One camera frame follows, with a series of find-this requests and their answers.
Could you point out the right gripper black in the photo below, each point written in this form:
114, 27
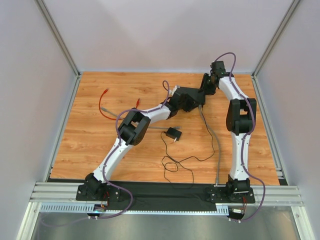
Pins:
206, 83

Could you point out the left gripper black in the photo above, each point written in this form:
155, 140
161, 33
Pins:
191, 97

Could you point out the black network switch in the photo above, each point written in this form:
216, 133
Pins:
194, 97

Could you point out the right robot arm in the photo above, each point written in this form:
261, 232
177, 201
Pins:
240, 122

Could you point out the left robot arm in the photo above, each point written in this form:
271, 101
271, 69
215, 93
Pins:
131, 131

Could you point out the black power adapter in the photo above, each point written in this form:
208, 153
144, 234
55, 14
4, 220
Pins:
173, 133

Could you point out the black cloth strip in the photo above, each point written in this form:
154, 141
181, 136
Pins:
164, 197

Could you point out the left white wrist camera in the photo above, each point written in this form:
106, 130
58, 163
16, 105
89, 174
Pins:
172, 91

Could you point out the right aluminium frame post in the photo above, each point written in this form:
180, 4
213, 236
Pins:
276, 36

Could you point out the aluminium frame post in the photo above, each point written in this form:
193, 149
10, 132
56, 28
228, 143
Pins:
57, 35
276, 36

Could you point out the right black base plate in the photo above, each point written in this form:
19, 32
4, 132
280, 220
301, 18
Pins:
216, 194

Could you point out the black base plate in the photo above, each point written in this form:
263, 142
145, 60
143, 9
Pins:
216, 194
104, 193

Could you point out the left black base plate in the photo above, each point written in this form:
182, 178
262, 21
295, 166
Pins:
104, 193

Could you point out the aluminium front rail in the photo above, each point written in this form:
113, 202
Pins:
47, 205

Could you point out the left aluminium frame post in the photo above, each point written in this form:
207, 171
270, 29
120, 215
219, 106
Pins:
57, 35

